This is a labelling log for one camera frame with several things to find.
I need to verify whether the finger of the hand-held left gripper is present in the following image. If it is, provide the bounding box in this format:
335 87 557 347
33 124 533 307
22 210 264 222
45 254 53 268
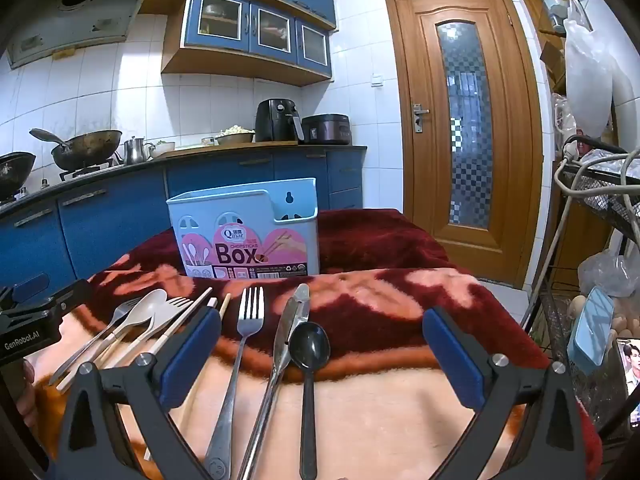
0 273 50 307
0 279 94 322

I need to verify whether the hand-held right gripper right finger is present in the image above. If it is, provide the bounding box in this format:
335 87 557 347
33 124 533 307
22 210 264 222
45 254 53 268
422 306 588 480

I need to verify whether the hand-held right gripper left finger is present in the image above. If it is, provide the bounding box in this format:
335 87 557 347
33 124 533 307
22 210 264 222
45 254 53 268
54 306 223 480

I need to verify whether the small steel fork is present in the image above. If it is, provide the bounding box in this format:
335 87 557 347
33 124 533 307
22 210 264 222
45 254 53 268
49 297 144 387

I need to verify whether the beige plastic fork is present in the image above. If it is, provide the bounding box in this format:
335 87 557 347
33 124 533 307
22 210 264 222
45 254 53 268
95 296 195 368

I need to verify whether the beige chopstick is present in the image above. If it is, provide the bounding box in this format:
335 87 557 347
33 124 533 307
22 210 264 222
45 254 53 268
142 293 232 461
105 287 215 368

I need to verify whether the beige plastic spoon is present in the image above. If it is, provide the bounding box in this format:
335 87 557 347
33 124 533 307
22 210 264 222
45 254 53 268
55 288 169 393

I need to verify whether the large steel fork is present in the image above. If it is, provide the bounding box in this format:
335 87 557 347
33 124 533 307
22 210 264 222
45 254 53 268
204 286 266 480

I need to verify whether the black plastic spoon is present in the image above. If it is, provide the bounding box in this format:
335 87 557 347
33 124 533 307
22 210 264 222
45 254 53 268
288 322 331 480

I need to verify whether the light blue utensil box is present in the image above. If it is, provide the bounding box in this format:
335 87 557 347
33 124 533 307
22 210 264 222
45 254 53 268
166 177 321 279

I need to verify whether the person's left hand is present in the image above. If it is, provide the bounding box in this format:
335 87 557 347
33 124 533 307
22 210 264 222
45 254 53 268
14 357 40 431

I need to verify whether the blue kitchen base cabinet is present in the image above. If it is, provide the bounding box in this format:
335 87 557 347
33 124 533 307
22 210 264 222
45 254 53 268
0 146 367 306

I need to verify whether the red patterned blanket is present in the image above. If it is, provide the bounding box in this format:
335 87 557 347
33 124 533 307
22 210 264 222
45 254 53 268
30 207 603 480

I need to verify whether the dark wok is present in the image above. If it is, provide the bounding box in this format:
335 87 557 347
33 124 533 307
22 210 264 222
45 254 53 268
0 151 37 201

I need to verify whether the gas stove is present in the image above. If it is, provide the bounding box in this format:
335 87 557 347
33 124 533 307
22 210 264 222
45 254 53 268
59 157 123 183

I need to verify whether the light blue plastic case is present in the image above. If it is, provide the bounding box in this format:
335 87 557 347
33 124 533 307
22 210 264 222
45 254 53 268
567 287 615 367

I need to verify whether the steel wok with ladle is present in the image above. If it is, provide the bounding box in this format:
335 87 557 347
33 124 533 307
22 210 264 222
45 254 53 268
29 128 123 171

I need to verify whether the steel kettle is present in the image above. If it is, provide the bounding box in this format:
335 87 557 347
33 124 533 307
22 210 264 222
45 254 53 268
122 136 156 166

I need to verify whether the phone with lit screen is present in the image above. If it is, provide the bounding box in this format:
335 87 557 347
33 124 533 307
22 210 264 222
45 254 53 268
616 337 640 426

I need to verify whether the clear plastic bag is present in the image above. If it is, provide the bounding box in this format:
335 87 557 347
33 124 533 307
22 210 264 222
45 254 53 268
577 250 640 301

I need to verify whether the steel bowl with food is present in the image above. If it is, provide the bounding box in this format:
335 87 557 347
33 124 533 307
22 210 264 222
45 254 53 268
215 126 256 145

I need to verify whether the black air fryer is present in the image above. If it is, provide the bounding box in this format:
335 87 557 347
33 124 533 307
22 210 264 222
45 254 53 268
254 98 304 145

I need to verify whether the wooden door with glass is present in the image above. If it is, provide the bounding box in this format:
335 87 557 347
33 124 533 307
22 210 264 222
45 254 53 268
384 0 545 288

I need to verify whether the grey range hood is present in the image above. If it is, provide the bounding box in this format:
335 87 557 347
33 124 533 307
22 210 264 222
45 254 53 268
5 0 163 71

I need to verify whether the dark rice cooker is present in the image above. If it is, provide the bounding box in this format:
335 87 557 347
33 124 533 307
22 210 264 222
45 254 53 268
301 113 351 146

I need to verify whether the wooden shelf unit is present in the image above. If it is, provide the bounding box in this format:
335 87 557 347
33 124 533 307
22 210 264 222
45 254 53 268
515 0 573 96

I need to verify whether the white plastic bag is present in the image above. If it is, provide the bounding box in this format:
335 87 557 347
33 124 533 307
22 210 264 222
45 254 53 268
564 20 633 136

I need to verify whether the white cable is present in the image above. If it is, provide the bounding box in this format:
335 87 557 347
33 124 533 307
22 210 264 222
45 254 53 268
520 152 640 331

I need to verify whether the black wire rack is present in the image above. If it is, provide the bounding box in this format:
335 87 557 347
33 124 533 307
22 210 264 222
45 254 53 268
520 150 640 441

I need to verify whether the steel door handle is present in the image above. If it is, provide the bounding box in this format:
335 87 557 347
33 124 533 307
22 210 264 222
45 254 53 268
411 102 431 133

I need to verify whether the blue glass-door wall cabinet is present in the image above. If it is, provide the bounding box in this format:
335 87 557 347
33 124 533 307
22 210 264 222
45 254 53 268
161 0 335 87

